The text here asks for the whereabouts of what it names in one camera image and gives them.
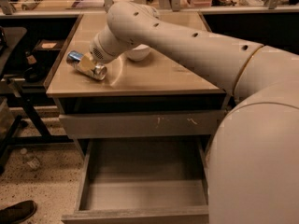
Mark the dark shoe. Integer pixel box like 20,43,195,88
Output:
0,201,37,224

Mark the grey drawer cabinet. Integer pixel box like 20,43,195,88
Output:
43,11,241,224

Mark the blue silver redbull can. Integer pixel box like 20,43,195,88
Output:
66,50,107,81

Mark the dark box with label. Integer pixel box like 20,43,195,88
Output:
35,39,64,51

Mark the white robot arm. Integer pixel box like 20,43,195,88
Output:
80,2,299,224

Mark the black side table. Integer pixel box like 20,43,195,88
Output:
0,27,72,174

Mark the closed top drawer front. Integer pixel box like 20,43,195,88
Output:
59,110,225,139

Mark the plastic bottle on floor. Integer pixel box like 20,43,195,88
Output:
21,148,41,170

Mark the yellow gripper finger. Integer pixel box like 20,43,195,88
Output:
78,52,96,71

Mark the open middle drawer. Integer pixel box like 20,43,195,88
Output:
62,137,208,224

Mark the black round object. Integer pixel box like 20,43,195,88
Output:
23,66,46,83

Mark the white ceramic bowl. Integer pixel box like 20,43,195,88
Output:
125,45,150,62

